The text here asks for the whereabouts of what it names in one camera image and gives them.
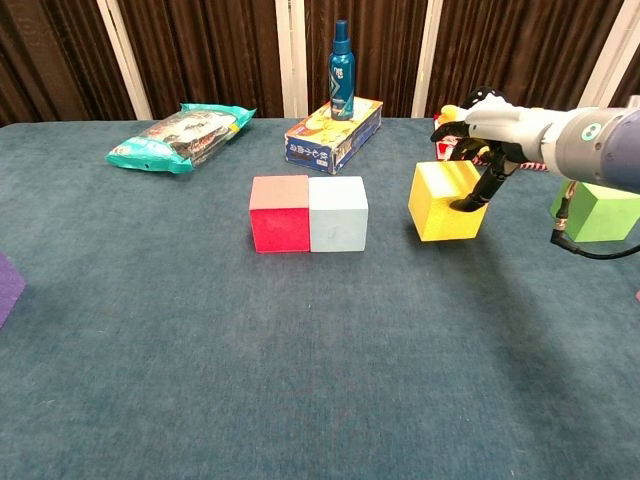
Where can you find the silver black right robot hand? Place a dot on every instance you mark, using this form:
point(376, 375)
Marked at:
point(515, 132)

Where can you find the yellow foam cube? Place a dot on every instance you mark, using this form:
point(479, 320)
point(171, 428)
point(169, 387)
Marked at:
point(440, 210)

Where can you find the light blue foam cube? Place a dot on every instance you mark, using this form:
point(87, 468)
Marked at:
point(340, 225)

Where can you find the red foam cube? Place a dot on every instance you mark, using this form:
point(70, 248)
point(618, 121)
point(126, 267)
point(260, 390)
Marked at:
point(280, 225)

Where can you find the black white plush toy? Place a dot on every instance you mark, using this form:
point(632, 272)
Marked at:
point(482, 95)

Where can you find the red printed spiral notebook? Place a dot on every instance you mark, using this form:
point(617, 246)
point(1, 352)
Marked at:
point(442, 150)

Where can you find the green foam cube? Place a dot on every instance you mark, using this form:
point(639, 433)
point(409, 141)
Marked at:
point(600, 220)

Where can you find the blue spray bottle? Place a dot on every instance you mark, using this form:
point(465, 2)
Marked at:
point(341, 75)

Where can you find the blue yellow tissue box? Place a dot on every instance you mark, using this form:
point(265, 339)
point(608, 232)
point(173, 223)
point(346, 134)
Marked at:
point(320, 145)

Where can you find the brown pleated curtain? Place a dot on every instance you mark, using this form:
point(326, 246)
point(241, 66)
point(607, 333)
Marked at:
point(210, 50)

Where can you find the teal snack bag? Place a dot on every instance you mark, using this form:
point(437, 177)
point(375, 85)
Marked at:
point(175, 137)

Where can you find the purple foam cube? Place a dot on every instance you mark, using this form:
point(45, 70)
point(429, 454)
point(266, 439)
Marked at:
point(7, 290)

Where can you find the teal felt table cloth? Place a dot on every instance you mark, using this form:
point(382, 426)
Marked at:
point(300, 375)

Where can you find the white frame post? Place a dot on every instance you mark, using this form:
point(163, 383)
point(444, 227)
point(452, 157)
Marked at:
point(125, 65)
point(426, 65)
point(290, 60)
point(607, 60)

